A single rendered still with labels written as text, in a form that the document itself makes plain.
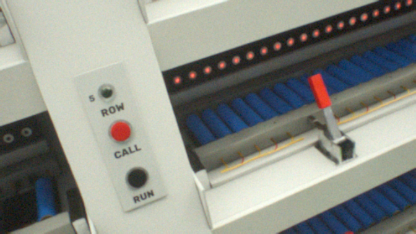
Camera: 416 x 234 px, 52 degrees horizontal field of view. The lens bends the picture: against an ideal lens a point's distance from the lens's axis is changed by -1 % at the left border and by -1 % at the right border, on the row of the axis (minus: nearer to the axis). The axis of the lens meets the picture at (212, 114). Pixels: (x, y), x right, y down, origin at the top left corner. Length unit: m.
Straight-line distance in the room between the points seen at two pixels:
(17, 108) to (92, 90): 0.06
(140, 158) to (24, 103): 0.10
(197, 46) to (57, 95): 0.12
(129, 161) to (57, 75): 0.09
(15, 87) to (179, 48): 0.13
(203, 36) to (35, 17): 0.13
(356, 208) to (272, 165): 0.22
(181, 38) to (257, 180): 0.17
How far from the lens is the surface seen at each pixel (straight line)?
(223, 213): 0.42
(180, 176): 0.38
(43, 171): 0.53
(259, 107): 0.53
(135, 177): 0.37
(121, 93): 0.35
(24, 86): 0.36
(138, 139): 0.36
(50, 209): 0.47
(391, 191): 0.68
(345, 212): 0.64
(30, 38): 0.35
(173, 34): 0.37
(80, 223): 0.43
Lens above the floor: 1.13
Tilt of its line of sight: 16 degrees down
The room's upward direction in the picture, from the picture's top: 16 degrees counter-clockwise
